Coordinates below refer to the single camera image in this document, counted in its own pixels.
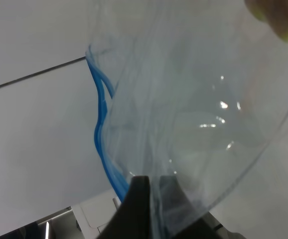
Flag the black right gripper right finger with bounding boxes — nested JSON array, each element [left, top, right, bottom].
[[159, 176, 220, 239]]

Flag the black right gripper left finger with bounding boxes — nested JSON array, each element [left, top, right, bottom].
[[99, 176, 151, 239]]

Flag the clear bag with blue zipper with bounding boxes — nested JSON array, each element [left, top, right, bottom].
[[86, 0, 288, 239]]

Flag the yellow-green fruit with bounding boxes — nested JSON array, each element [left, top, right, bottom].
[[244, 0, 288, 43]]

